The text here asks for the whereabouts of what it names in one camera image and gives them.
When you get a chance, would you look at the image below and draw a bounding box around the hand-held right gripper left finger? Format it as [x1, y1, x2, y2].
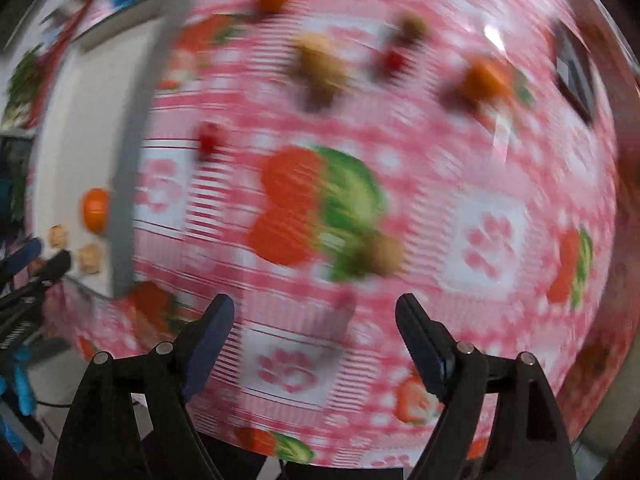
[52, 294, 236, 480]

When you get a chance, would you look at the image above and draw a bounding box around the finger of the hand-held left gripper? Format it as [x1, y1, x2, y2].
[0, 249, 72, 311]
[0, 237, 45, 286]

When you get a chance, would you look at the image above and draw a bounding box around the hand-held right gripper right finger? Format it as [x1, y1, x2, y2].
[395, 293, 578, 480]

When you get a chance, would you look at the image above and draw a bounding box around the smooth orange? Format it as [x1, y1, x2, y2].
[81, 187, 111, 235]

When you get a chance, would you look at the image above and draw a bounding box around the brown longan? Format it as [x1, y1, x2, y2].
[392, 12, 431, 48]
[360, 232, 406, 278]

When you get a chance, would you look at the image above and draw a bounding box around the white tray with grey rim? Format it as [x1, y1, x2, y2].
[27, 0, 193, 298]

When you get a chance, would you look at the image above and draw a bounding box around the red cherry tomato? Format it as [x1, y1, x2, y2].
[197, 120, 226, 158]
[377, 47, 408, 81]

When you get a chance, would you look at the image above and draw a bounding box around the person's left hand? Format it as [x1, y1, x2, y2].
[0, 349, 37, 453]

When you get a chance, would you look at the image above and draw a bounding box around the black glass cabinet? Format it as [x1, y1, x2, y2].
[0, 132, 33, 241]

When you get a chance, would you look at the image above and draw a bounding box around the strawberry printed pink tablecloth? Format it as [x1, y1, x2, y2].
[25, 0, 636, 468]

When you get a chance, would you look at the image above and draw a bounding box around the black smartphone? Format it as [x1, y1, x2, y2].
[552, 20, 601, 126]

